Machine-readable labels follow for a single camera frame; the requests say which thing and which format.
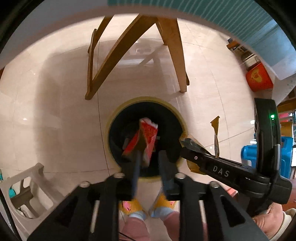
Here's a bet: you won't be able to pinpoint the person's right hand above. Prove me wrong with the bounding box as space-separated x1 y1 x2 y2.
252 203 284 239

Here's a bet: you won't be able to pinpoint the wooden table legs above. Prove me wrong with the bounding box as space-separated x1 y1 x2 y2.
85 15 190 100

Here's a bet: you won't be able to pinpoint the beige plastic stool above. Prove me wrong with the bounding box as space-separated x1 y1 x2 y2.
1 163 65 240

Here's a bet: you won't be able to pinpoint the blue plastic stool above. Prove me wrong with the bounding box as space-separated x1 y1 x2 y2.
241 136 295 179

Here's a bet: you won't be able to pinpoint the round black trash bin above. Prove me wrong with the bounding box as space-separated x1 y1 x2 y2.
107 96 188 181

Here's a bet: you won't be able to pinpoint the left yellow slipper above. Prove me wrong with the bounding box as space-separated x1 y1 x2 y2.
119 199 147 221

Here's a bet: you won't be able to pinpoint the yellow slipper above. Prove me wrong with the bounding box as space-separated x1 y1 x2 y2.
119 199 147 221
149 191 176 219

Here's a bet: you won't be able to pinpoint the blue white patterned tablecloth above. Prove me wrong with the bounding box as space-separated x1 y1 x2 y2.
1 1 295 80

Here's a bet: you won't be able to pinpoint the yellow snack bag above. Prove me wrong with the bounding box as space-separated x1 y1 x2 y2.
180 116 220 175

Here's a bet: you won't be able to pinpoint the right yellow slipper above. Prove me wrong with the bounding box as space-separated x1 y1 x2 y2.
149 191 176 219

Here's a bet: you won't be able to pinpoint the red torn wrapper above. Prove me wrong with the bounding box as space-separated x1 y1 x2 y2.
122 118 158 167

